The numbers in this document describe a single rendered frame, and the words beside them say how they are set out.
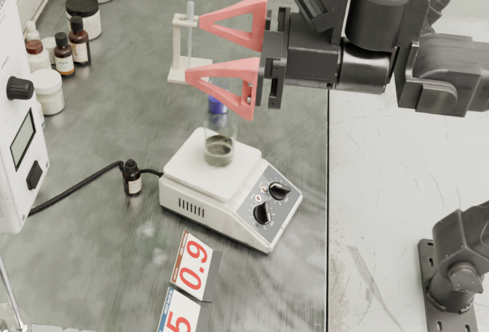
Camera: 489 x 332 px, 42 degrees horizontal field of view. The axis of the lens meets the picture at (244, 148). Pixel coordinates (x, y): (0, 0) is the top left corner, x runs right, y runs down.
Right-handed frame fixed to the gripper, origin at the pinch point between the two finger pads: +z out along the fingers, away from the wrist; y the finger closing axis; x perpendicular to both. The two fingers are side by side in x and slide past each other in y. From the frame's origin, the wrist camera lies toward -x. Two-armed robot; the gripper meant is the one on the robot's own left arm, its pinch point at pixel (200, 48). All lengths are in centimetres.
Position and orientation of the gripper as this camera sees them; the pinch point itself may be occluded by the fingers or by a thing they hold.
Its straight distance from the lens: 68.3
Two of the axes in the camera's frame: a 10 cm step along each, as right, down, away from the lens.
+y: -1.0, 7.0, -7.1
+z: -9.9, -1.1, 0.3
